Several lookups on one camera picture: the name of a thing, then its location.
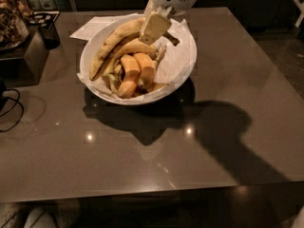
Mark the orange small banana left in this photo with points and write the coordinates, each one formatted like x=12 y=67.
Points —
x=132 y=72

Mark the white bowl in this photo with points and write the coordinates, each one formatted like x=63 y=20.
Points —
x=186 y=67

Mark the glass jar with snacks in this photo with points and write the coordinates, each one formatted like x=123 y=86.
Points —
x=13 y=28

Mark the upper yellow banana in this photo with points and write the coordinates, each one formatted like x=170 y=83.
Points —
x=133 y=46

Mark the white paper sheet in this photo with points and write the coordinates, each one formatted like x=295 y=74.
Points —
x=98 y=24

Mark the orange small banana right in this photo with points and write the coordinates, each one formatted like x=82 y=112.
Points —
x=148 y=70

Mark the black cup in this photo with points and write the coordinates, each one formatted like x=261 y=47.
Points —
x=50 y=36

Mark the dark wooden box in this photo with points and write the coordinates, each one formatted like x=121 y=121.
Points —
x=24 y=65

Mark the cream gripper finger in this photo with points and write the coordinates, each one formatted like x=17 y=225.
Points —
x=150 y=8
x=154 y=27

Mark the orange small banana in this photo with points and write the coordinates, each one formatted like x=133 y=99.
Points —
x=132 y=72
x=148 y=70

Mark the spotted yellow banana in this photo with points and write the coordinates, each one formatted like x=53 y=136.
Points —
x=120 y=36

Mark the white paper bowl liner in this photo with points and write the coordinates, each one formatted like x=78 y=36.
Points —
x=180 y=57

